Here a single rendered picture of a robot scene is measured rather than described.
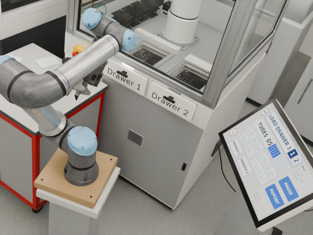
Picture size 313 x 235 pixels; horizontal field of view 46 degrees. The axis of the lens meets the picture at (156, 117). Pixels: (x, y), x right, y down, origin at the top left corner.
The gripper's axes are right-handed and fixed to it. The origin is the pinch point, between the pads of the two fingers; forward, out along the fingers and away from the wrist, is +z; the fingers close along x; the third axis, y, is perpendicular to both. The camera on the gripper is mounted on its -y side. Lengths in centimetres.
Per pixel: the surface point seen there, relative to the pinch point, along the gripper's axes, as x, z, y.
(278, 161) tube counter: 4, -13, 86
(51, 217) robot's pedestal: 28, 54, 9
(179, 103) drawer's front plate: 54, -23, 40
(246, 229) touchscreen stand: 32, 20, 94
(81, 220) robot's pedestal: 23, 48, 23
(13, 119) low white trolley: 39, 22, -32
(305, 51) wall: 319, -179, 154
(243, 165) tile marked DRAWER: 14, -6, 76
